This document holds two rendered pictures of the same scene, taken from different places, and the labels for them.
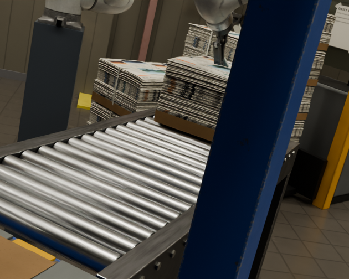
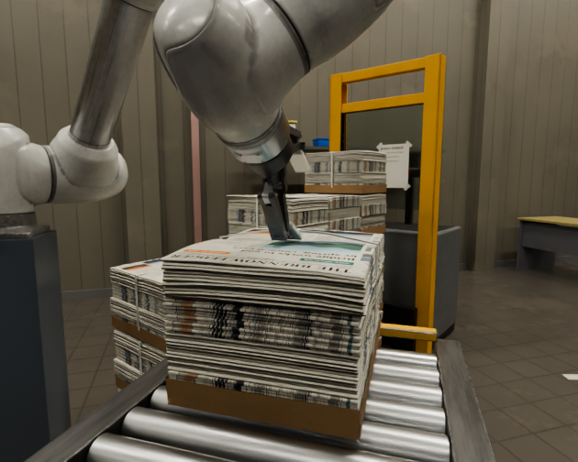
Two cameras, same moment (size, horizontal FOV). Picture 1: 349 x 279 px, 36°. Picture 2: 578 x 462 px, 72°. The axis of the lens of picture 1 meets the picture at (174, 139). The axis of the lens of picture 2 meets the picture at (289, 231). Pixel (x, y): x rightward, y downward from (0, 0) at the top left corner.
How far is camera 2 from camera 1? 1.26 m
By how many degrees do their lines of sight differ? 11
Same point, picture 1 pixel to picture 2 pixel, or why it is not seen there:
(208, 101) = (281, 335)
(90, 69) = not seen: hidden behind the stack
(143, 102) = not seen: hidden behind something
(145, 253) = not seen: outside the picture
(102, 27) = (151, 225)
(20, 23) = (67, 242)
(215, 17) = (246, 115)
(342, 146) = (427, 289)
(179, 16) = (225, 199)
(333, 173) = (427, 320)
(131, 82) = (155, 294)
